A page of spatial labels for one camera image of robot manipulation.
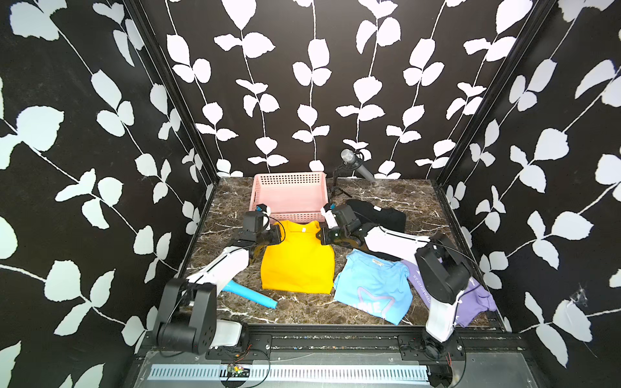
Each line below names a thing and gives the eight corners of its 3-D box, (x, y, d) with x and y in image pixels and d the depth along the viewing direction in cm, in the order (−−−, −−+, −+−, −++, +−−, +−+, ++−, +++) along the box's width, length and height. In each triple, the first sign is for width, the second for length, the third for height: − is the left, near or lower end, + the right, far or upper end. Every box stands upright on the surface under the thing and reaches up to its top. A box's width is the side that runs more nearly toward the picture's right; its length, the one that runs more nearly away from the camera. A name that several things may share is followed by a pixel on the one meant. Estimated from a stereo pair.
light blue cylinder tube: (224, 291, 87) (222, 289, 85) (230, 282, 89) (228, 279, 87) (276, 309, 83) (275, 308, 81) (280, 299, 85) (279, 297, 84)
